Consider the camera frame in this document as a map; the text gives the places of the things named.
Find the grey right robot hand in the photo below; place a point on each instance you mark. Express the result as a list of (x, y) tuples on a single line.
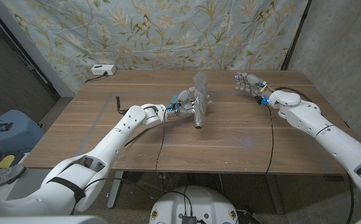
[(252, 82)]

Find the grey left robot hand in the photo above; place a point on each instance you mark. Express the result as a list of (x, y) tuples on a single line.
[(185, 105)]

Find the aluminum foil roll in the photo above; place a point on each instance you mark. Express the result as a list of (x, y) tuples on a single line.
[(200, 93)]

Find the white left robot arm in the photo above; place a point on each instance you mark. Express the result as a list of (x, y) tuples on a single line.
[(121, 130)]

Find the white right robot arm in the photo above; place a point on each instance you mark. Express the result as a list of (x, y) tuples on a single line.
[(323, 133)]

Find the white power strip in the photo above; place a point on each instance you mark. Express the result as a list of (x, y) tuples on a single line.
[(102, 69)]

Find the black backdrop stand pole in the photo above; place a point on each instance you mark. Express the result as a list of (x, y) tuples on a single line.
[(295, 35)]

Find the floral printed backdrop cloth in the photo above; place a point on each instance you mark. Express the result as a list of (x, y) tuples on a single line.
[(168, 31)]

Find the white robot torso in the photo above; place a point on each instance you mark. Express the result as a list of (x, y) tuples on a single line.
[(196, 202)]

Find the grey metal table leg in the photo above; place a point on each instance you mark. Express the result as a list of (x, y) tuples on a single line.
[(115, 189), (274, 193)]

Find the blue plastic bin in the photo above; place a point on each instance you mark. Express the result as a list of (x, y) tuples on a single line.
[(15, 137)]

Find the grey sneaker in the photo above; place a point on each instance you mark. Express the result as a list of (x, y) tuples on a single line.
[(0, 179)]

